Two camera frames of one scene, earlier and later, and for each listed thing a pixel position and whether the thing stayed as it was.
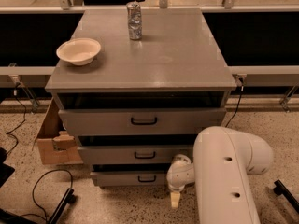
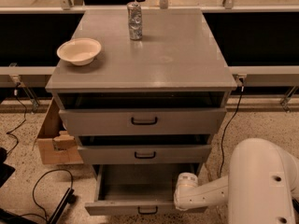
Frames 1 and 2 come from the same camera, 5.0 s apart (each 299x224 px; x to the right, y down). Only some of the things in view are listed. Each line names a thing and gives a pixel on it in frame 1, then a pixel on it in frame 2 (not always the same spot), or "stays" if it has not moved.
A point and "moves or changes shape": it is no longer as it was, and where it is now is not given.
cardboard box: (57, 147) stays
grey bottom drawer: (131, 178) moves or changes shape
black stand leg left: (7, 217) stays
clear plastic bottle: (135, 21) stays
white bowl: (79, 51) stays
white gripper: (177, 175) -> (186, 182)
